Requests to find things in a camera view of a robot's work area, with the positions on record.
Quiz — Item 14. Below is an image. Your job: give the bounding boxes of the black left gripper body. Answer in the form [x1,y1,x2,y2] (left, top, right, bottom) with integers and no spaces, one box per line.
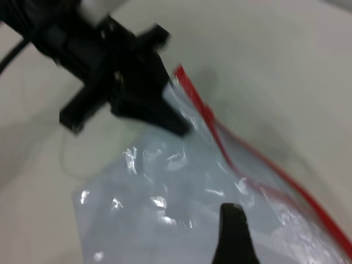
[32,15,171,135]

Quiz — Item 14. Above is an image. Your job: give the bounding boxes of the clear plastic red-zipper bag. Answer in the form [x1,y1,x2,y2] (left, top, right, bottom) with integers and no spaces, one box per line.
[70,63,352,264]

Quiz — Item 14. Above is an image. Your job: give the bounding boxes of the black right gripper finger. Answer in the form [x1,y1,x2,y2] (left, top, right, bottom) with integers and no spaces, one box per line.
[211,202,261,264]

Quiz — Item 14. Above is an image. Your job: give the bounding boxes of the black cable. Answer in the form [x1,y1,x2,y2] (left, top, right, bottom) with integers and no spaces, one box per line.
[0,38,30,74]

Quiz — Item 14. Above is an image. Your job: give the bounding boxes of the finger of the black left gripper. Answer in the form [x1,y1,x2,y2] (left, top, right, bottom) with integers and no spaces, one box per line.
[119,51,173,98]
[109,92,191,138]

